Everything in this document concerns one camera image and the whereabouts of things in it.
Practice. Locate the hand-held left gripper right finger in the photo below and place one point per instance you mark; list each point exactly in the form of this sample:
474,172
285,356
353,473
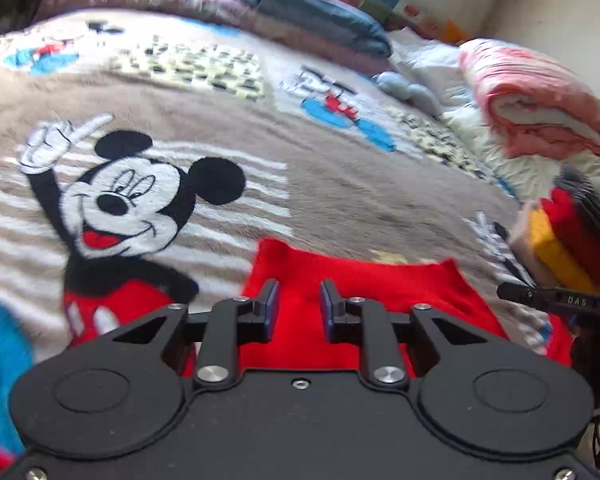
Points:
326,311

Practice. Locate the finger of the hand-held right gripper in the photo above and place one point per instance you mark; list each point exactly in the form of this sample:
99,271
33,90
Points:
555,298

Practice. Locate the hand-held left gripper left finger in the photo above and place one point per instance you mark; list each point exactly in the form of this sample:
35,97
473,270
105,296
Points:
272,310

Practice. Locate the red knit garment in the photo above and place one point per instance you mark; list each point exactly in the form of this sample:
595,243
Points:
300,280

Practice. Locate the yellow folded garment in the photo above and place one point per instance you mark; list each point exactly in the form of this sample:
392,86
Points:
555,250

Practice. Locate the beige folded garment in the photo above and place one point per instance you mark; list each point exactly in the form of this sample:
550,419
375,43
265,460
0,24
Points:
522,240

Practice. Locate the red folded garment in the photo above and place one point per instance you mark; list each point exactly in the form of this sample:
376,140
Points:
575,230

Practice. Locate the grey folded garment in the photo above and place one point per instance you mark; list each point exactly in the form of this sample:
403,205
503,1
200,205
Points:
592,205

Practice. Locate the cartoon mouse printed blanket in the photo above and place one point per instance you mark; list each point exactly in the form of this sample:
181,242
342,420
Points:
300,160

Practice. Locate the pink folded quilt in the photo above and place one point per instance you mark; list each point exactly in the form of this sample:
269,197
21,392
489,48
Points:
535,95

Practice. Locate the white quilt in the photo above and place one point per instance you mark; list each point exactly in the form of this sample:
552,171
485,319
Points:
430,60

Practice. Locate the dark blue folded quilt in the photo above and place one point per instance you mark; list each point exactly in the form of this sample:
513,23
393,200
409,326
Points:
325,15

